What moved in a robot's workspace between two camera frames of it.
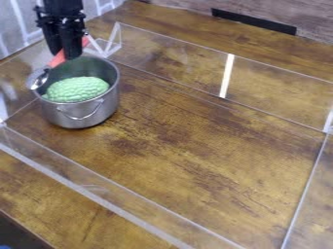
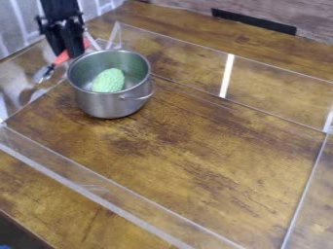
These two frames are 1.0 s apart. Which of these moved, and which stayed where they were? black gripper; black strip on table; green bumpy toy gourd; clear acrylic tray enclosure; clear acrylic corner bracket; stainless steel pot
Moved: green bumpy toy gourd; stainless steel pot
Stayed: black strip on table; clear acrylic tray enclosure; black gripper; clear acrylic corner bracket
